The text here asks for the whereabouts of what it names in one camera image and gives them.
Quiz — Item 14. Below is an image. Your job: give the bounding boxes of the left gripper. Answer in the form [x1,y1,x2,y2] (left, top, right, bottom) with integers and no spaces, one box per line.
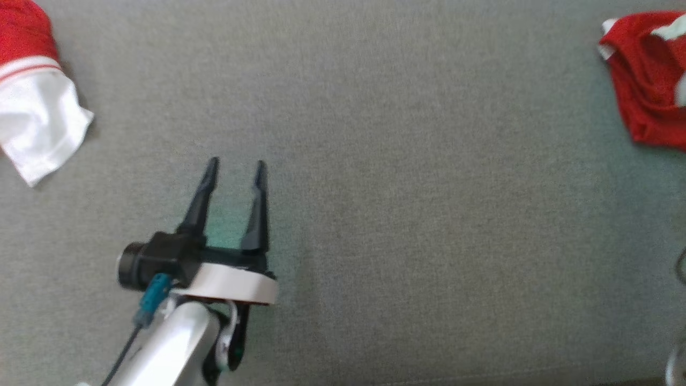
[169,156,279,307]

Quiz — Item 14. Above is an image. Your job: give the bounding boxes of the red and white shirt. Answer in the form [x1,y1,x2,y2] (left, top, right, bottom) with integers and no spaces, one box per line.
[0,0,95,188]

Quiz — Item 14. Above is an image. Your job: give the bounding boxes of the red shorts with white trim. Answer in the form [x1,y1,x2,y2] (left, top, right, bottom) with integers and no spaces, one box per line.
[596,11,686,152]

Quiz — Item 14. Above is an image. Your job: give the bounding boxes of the left arm cable teal plug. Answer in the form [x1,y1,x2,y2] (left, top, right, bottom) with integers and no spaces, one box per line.
[102,272,173,386]

